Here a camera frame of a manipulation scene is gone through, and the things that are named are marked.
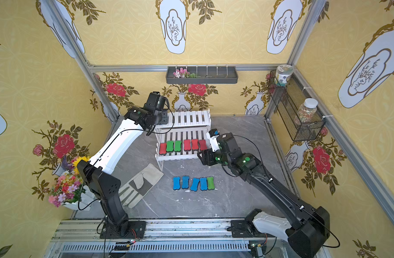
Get red eraser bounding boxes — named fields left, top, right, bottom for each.
left=191, top=139, right=200, bottom=151
left=183, top=139, right=192, bottom=152
left=159, top=143, right=167, bottom=155
left=198, top=139, right=207, bottom=151

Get green eraser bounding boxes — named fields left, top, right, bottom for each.
left=174, top=140, right=182, bottom=152
left=207, top=177, right=215, bottom=190
left=166, top=141, right=174, bottom=153

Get blue eraser top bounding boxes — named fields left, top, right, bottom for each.
left=190, top=178, right=200, bottom=191
left=181, top=176, right=189, bottom=189
left=200, top=177, right=208, bottom=191
left=173, top=177, right=181, bottom=190

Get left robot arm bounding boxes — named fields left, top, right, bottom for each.
left=76, top=91, right=170, bottom=239

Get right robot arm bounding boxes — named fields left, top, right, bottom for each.
left=198, top=129, right=331, bottom=258

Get white two-tier slatted shelf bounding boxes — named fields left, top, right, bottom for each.
left=155, top=110, right=212, bottom=170

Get pink artificial flowers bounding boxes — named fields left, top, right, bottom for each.
left=173, top=68, right=198, bottom=78

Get white grey work glove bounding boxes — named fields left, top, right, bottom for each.
left=118, top=164, right=164, bottom=209

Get clear jar white lid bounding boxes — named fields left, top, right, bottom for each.
left=295, top=98, right=318, bottom=125

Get jar with patterned label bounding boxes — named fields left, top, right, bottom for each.
left=274, top=64, right=294, bottom=87

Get colourful flower bouquet basket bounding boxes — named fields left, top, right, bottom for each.
left=48, top=157, right=95, bottom=211

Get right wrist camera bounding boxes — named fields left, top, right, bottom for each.
left=206, top=129, right=219, bottom=152

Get dark grey wall tray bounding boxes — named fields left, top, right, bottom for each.
left=166, top=65, right=239, bottom=84

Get metal base rail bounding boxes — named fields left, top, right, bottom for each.
left=44, top=216, right=301, bottom=258

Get black wire wall basket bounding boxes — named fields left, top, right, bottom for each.
left=269, top=71, right=326, bottom=142

